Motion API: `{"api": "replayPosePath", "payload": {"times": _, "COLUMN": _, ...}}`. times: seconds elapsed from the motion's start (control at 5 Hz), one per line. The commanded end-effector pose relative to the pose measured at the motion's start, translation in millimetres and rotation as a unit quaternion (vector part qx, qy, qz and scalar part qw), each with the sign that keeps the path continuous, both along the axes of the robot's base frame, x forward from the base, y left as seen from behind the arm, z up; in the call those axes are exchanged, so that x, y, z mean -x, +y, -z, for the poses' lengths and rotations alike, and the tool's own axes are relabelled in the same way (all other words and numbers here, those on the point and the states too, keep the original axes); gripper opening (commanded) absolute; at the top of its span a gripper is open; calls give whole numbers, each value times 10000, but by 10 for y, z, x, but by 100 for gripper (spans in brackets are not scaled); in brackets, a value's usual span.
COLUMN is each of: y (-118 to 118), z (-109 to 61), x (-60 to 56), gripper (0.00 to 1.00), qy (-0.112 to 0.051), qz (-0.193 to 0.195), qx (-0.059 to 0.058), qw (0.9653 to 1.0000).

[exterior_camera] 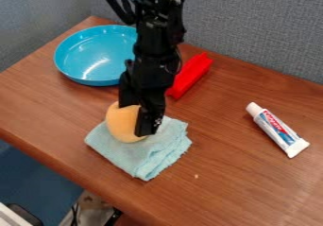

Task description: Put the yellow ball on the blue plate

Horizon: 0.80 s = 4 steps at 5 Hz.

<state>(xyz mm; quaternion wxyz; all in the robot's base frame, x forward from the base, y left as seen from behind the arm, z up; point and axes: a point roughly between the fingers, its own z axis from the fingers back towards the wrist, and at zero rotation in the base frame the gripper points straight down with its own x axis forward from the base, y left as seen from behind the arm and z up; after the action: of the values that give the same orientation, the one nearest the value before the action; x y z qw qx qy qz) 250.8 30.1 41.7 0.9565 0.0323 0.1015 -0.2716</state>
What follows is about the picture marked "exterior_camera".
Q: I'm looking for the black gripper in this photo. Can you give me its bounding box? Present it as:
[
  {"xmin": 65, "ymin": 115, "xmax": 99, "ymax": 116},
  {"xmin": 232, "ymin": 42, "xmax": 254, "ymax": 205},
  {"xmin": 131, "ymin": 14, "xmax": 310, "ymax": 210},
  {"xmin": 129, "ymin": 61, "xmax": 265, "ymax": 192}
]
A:
[{"xmin": 119, "ymin": 44, "xmax": 183, "ymax": 137}]

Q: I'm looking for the yellow orange foam ball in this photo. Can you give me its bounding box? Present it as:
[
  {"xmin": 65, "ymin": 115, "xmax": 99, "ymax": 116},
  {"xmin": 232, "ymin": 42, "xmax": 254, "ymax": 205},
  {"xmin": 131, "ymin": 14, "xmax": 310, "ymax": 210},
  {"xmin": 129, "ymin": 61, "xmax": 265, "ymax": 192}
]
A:
[{"xmin": 106, "ymin": 102, "xmax": 146, "ymax": 143}]

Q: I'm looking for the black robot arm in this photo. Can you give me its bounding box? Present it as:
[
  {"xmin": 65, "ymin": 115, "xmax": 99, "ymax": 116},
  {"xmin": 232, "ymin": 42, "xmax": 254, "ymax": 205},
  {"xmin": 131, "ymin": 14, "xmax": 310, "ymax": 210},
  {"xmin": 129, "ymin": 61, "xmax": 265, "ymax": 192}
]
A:
[{"xmin": 106, "ymin": 0, "xmax": 186, "ymax": 137}]

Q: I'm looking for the blue plate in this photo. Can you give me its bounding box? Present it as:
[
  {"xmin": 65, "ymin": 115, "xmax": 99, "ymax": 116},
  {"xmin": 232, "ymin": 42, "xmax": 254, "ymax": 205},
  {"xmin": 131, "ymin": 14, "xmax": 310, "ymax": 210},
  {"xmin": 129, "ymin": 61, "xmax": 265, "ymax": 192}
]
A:
[{"xmin": 54, "ymin": 25, "xmax": 137, "ymax": 86}]

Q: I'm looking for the red plastic block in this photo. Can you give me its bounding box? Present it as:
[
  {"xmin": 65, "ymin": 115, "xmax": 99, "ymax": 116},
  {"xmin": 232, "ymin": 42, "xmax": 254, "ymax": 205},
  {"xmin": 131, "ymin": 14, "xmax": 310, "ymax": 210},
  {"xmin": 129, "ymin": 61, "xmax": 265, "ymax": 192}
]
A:
[{"xmin": 167, "ymin": 52, "xmax": 213, "ymax": 99}]

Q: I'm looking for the light blue folded cloth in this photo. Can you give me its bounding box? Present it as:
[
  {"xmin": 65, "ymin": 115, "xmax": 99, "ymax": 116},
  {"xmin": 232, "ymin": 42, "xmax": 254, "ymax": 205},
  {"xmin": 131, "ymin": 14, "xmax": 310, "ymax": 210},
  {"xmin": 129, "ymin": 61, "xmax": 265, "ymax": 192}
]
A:
[{"xmin": 85, "ymin": 116, "xmax": 193, "ymax": 182}]

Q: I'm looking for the grey object under table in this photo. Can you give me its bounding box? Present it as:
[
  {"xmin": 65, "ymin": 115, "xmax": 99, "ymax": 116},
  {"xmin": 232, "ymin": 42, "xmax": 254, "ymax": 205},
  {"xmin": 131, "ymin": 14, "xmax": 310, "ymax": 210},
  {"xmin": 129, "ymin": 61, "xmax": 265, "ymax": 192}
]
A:
[{"xmin": 59, "ymin": 190, "xmax": 123, "ymax": 226}]

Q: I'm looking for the white toothpaste tube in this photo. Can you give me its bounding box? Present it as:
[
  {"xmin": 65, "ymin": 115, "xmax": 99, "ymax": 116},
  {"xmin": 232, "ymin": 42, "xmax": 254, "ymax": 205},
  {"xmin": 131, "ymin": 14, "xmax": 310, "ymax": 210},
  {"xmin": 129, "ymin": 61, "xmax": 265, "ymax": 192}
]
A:
[{"xmin": 246, "ymin": 102, "xmax": 312, "ymax": 158}]

